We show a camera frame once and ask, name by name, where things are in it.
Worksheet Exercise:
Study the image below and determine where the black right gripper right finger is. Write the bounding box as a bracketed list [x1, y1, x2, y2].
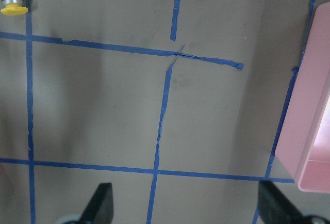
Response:
[257, 181, 304, 224]

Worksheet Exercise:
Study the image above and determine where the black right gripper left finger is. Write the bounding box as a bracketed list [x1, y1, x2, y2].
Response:
[78, 183, 114, 224]

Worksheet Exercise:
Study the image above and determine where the pink plastic bin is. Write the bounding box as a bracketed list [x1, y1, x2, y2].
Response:
[275, 3, 329, 193]

